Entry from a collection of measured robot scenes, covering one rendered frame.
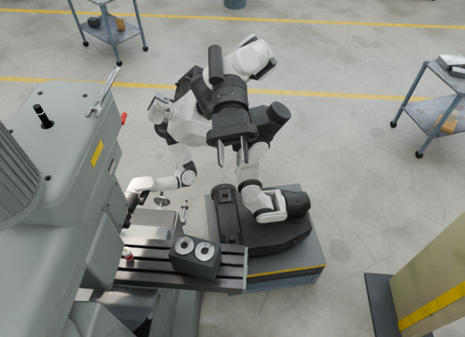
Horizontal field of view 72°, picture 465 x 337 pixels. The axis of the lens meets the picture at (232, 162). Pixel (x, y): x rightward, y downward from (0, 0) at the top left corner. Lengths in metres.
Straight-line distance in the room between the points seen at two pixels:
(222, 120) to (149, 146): 2.80
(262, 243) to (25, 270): 1.52
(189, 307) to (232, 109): 1.86
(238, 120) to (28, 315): 0.66
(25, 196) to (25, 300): 0.25
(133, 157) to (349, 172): 2.20
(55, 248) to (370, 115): 3.62
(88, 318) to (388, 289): 2.27
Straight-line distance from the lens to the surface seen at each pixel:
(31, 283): 0.95
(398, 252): 3.09
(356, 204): 3.19
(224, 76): 0.79
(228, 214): 2.25
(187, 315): 2.43
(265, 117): 1.50
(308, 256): 2.38
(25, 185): 0.85
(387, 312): 2.82
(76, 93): 1.14
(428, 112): 3.89
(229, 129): 0.73
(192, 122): 1.32
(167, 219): 2.10
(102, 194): 1.12
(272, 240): 2.20
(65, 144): 0.99
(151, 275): 1.75
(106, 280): 1.26
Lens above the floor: 2.54
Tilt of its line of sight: 51 degrees down
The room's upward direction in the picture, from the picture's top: straight up
